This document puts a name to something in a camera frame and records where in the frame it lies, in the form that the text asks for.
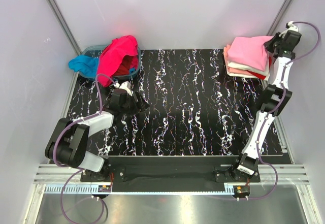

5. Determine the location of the white folded t-shirt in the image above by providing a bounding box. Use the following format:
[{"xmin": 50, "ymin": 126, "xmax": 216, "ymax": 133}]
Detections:
[{"xmin": 229, "ymin": 61, "xmax": 266, "ymax": 73}]

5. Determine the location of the magenta t-shirt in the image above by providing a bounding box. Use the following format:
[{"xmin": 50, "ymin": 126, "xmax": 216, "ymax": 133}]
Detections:
[{"xmin": 97, "ymin": 35, "xmax": 138, "ymax": 87}]

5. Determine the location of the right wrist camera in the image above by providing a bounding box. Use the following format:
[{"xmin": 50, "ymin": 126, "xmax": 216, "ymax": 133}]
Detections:
[{"xmin": 279, "ymin": 21, "xmax": 299, "ymax": 37}]

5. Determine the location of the dark red t-shirt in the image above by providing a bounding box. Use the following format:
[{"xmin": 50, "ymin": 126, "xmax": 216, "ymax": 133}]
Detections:
[{"xmin": 114, "ymin": 55, "xmax": 139, "ymax": 76}]

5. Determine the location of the aluminium front rail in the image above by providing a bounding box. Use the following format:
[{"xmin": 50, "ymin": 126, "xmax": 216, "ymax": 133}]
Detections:
[{"xmin": 35, "ymin": 164, "xmax": 309, "ymax": 185}]

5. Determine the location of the white slotted cable duct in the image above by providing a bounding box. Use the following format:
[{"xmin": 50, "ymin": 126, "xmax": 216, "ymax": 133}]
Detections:
[{"xmin": 44, "ymin": 184, "xmax": 236, "ymax": 195}]

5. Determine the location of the peach folded t-shirt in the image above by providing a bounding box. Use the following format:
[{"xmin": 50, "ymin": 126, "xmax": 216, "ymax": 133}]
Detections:
[{"xmin": 223, "ymin": 45, "xmax": 257, "ymax": 79}]

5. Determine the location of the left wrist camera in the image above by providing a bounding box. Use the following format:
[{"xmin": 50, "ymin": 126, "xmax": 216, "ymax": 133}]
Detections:
[{"xmin": 114, "ymin": 81, "xmax": 133, "ymax": 96}]

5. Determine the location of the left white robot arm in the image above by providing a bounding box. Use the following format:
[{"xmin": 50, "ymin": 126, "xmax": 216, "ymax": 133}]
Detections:
[{"xmin": 45, "ymin": 88, "xmax": 149, "ymax": 179}]

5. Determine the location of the red folded t-shirt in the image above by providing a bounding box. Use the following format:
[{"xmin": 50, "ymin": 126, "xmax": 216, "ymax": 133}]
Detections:
[{"xmin": 249, "ymin": 56, "xmax": 272, "ymax": 80}]

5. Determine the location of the blue t-shirt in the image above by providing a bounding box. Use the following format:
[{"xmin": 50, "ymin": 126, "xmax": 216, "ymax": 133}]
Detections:
[{"xmin": 68, "ymin": 55, "xmax": 123, "ymax": 77}]

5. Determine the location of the light pink t-shirt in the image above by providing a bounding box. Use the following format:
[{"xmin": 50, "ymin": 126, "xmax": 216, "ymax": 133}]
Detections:
[{"xmin": 227, "ymin": 36, "xmax": 272, "ymax": 71}]

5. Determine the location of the right aluminium corner post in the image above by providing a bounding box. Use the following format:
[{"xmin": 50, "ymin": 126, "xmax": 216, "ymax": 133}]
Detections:
[{"xmin": 266, "ymin": 0, "xmax": 294, "ymax": 36}]

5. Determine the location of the left aluminium corner post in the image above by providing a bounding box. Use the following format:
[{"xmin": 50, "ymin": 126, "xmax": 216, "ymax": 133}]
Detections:
[{"xmin": 37, "ymin": 0, "xmax": 84, "ymax": 57}]

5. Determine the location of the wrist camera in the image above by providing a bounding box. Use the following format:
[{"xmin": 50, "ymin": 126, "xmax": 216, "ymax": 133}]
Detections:
[
  {"xmin": 114, "ymin": 81, "xmax": 133, "ymax": 96},
  {"xmin": 279, "ymin": 21, "xmax": 299, "ymax": 37}
]

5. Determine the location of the blue plastic basket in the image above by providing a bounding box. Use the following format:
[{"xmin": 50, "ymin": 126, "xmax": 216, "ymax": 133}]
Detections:
[{"xmin": 79, "ymin": 45, "xmax": 142, "ymax": 81}]

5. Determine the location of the aluminium corner post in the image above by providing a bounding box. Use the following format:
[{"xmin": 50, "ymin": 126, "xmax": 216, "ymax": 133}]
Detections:
[
  {"xmin": 266, "ymin": 0, "xmax": 294, "ymax": 36},
  {"xmin": 37, "ymin": 0, "xmax": 84, "ymax": 57}
]

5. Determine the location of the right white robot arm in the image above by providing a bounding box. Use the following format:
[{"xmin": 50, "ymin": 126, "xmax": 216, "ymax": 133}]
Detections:
[{"xmin": 229, "ymin": 27, "xmax": 302, "ymax": 182}]

